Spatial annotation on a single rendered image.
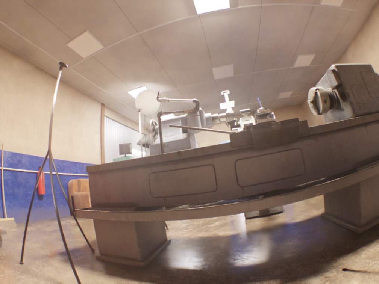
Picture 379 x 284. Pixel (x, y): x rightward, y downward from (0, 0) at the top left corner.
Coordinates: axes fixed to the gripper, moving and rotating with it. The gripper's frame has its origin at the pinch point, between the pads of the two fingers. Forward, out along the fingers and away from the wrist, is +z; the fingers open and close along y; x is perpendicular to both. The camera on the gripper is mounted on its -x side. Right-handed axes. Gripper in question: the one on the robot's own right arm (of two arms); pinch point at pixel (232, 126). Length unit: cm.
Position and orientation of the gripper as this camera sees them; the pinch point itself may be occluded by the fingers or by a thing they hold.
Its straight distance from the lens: 207.3
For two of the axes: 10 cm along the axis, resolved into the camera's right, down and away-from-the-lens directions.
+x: 3.2, 6.3, 7.1
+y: 9.5, -1.9, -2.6
